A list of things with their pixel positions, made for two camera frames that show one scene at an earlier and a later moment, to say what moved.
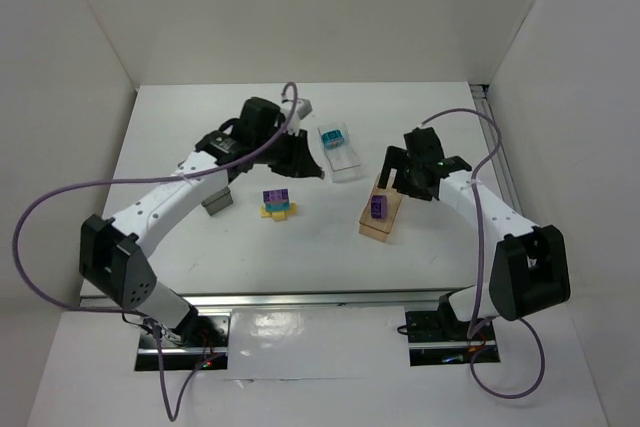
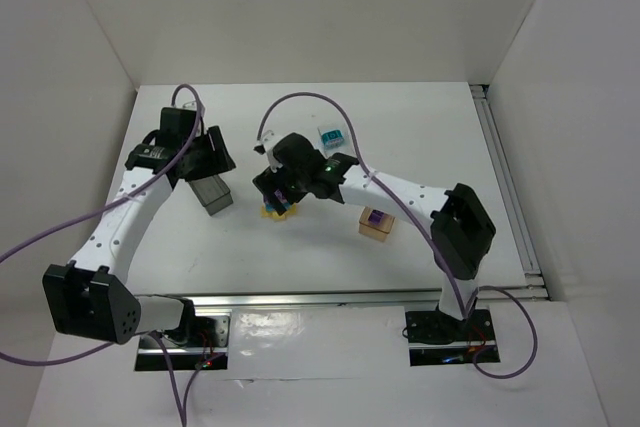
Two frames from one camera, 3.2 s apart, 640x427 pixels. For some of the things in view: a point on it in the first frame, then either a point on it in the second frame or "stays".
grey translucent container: [218, 201] stays
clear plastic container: [344, 165] stays
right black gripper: [409, 175] -> [273, 190]
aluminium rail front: [296, 300] stays
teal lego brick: [332, 139] stays
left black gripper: [288, 153] -> [216, 158]
